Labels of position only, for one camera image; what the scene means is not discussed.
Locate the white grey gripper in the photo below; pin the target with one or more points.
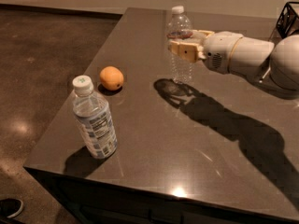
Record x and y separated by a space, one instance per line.
220 50

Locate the clear water bottle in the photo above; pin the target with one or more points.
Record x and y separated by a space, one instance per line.
179 27

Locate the labelled water bottle white cap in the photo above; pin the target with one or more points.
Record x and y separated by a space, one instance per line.
93 117

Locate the black shoe white sole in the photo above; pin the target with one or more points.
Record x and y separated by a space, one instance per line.
11 208

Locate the orange fruit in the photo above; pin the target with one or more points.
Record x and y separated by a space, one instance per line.
111 78

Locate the black wire frame object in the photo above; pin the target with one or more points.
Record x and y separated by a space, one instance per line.
288 20

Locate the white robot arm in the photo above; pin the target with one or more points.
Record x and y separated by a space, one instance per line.
259 62

